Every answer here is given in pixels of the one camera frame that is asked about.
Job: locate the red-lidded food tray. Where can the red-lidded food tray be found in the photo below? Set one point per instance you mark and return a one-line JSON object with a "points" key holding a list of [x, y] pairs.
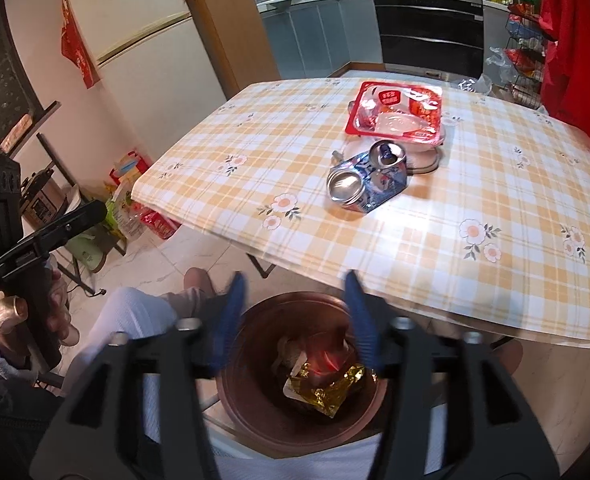
{"points": [[400, 110]]}

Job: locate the green plastic item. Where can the green plastic item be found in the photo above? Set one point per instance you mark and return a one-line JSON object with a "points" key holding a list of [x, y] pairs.
{"points": [[87, 250]]}

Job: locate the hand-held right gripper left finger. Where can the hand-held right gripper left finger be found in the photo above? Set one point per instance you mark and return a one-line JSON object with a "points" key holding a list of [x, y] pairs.
{"points": [[230, 320]]}

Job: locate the red hanging cloth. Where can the red hanging cloth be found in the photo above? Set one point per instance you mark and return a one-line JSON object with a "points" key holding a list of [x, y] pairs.
{"points": [[77, 45]]}

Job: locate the person's left leg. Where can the person's left leg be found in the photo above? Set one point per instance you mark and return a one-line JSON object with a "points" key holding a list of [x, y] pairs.
{"points": [[135, 320]]}

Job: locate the person's left hand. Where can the person's left hand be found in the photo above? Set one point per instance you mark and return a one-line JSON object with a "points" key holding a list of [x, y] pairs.
{"points": [[64, 310]]}

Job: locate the black built-in oven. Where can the black built-in oven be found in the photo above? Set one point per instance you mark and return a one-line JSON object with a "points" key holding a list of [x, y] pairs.
{"points": [[425, 35]]}

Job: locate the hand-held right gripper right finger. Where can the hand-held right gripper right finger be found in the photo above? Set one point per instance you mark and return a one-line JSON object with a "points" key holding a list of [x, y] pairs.
{"points": [[362, 320]]}

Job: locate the red apron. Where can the red apron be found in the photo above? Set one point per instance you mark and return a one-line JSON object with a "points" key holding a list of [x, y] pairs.
{"points": [[580, 45]]}

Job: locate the electric cooker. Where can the electric cooker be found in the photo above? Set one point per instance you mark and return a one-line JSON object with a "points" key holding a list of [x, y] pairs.
{"points": [[42, 202]]}

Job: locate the gold foil wrapper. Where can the gold foil wrapper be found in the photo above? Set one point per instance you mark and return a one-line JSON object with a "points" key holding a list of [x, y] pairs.
{"points": [[325, 390]]}

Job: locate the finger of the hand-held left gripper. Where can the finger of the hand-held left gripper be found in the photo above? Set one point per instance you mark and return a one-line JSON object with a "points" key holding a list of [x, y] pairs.
{"points": [[50, 237], [0, 200]]}

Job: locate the person's left forearm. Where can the person's left forearm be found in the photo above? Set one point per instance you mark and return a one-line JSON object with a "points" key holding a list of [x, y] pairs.
{"points": [[5, 410]]}

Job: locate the grey lower kitchen cabinets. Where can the grey lower kitchen cabinets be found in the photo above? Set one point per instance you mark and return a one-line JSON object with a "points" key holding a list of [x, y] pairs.
{"points": [[315, 35]]}

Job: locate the table with checked tablecloth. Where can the table with checked tablecloth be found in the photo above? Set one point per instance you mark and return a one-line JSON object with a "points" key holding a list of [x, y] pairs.
{"points": [[325, 250]]}

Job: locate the clear plastic bags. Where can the clear plastic bags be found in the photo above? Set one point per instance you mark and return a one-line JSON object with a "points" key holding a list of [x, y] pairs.
{"points": [[495, 67]]}

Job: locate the brown round bin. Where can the brown round bin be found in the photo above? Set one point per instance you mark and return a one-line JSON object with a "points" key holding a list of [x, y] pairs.
{"points": [[260, 400]]}

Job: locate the red foil wrapper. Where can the red foil wrapper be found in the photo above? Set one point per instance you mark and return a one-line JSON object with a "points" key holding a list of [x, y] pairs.
{"points": [[327, 360]]}

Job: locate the black metal shelf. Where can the black metal shelf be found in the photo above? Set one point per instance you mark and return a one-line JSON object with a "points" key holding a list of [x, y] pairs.
{"points": [[45, 150]]}

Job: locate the pile of snack packets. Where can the pile of snack packets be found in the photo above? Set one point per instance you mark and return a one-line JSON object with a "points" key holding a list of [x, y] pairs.
{"points": [[135, 200]]}

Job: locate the cream refrigerator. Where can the cream refrigerator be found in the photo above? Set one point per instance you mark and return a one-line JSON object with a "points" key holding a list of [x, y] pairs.
{"points": [[150, 85]]}

